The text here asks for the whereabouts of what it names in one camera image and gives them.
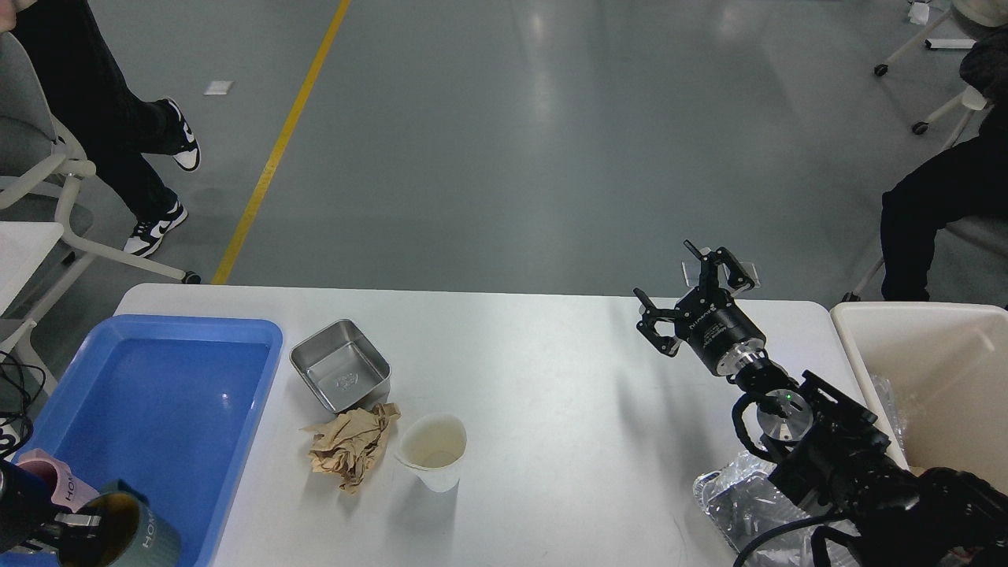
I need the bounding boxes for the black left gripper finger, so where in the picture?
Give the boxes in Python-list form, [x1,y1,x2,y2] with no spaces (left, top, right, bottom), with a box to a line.
[55,512,102,544]

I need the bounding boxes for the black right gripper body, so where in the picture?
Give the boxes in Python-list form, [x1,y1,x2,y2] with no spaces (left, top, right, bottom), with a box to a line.
[676,287,766,376]

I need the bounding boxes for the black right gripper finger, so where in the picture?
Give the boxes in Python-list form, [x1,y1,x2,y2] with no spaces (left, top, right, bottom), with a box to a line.
[633,288,694,358]
[684,240,758,306]

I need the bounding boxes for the pink ribbed mug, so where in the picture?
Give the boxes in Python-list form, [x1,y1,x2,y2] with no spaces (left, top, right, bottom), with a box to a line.
[16,448,98,513]

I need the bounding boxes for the dark green mug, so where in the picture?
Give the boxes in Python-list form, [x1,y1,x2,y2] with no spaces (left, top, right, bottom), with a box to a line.
[57,480,181,566]

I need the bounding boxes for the square stainless steel container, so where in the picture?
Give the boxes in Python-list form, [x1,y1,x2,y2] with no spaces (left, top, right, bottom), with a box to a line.
[289,319,391,415]

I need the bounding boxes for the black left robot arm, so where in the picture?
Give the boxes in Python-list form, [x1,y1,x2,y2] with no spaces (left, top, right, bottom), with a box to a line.
[1,460,103,554]

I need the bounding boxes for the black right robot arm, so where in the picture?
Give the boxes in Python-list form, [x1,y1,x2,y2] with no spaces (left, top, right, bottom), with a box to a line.
[634,242,1007,566]

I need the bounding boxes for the blue plastic tray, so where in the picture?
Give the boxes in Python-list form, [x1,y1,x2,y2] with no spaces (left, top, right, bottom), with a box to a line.
[25,315,282,566]

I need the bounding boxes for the aluminium foil tray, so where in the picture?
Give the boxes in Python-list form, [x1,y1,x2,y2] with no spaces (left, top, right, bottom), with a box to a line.
[692,451,814,566]

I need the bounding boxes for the beige plastic bin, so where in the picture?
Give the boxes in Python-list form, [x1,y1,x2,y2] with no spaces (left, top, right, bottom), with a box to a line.
[831,302,1007,491]

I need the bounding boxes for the white paper cup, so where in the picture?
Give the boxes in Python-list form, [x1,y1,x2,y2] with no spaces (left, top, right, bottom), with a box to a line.
[393,413,468,493]

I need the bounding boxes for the crumpled brown paper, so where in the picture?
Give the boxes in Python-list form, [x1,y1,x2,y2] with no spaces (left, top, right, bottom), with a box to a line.
[302,402,401,495]

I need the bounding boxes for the seated person in black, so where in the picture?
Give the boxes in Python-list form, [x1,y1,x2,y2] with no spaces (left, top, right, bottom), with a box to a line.
[880,28,1007,302]

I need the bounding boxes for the white side table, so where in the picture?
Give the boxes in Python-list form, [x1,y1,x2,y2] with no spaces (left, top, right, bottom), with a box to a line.
[1,221,65,366]

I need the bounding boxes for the white office chair right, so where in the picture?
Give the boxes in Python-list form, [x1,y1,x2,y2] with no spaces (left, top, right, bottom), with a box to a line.
[850,0,1008,300]

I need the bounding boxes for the grey white office chair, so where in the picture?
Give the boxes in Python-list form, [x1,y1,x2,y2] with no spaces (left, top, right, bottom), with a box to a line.
[2,32,201,392]

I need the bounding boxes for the person in cream shirt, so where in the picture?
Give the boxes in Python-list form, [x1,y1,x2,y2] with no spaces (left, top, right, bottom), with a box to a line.
[2,1,201,258]

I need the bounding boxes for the black cables at left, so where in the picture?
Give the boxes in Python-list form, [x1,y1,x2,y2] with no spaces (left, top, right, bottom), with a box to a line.
[0,350,46,458]

